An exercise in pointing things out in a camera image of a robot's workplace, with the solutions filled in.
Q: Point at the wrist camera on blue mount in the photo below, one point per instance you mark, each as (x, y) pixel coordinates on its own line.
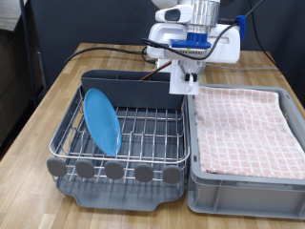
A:
(190, 44)

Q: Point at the black metal stand pole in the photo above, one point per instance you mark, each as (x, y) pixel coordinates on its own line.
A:
(28, 47)

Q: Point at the grey plastic drain tray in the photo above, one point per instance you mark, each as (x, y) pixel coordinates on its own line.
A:
(127, 200)

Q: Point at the dark grey cutlery holder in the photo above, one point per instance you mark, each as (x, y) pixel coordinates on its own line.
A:
(127, 92)

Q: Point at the grey plastic crate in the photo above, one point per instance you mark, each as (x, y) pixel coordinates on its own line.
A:
(238, 197)

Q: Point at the grey shelf board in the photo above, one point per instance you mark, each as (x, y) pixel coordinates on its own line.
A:
(9, 14)

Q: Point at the blue plastic plate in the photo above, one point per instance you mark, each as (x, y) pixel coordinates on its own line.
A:
(101, 122)

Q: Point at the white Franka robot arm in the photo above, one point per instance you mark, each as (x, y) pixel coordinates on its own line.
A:
(197, 11)

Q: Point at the white plastic mug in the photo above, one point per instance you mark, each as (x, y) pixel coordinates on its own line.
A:
(178, 82)

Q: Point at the pink checked towel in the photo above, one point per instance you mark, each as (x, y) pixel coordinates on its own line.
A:
(254, 143)

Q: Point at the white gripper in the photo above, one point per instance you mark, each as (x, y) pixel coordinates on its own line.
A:
(227, 47)

